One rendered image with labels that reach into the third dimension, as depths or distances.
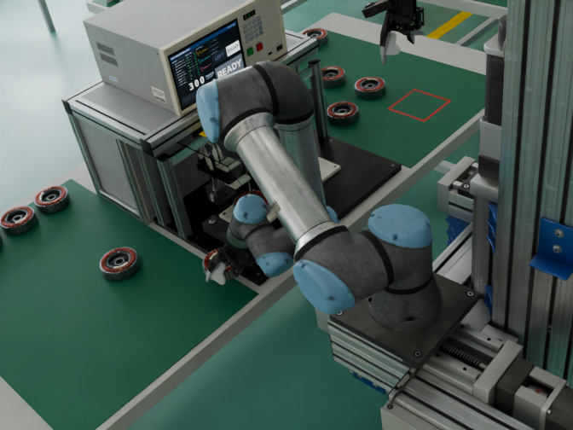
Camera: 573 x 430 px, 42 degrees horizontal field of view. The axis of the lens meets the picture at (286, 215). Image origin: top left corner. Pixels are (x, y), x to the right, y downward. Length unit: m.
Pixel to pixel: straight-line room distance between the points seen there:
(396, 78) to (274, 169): 1.50
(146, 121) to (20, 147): 2.47
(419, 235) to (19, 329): 1.22
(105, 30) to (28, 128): 2.52
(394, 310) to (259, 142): 0.42
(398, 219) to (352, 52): 1.76
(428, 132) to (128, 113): 1.00
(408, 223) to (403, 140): 1.15
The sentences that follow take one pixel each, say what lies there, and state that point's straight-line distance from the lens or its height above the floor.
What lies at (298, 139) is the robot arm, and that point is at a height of 1.28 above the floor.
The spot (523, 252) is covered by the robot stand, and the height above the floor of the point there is 1.18.
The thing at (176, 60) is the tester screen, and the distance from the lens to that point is 2.06.
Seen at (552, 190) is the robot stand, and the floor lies 1.34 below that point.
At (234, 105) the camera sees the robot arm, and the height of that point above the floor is 1.43.
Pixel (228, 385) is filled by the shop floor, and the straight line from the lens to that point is 2.82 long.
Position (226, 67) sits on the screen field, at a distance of 2.19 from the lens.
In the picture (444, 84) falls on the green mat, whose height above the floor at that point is 0.75.
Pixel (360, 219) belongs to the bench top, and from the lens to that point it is 2.23.
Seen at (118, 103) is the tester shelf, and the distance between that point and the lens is 2.27.
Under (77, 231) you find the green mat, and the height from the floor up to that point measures 0.75.
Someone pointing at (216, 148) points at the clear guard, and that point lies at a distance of 2.04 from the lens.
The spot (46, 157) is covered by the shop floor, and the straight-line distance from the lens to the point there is 4.37.
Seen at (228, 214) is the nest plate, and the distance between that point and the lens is 2.26.
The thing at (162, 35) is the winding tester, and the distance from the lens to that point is 2.12.
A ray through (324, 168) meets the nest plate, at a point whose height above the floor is 0.78.
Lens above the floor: 2.17
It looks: 39 degrees down
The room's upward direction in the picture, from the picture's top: 10 degrees counter-clockwise
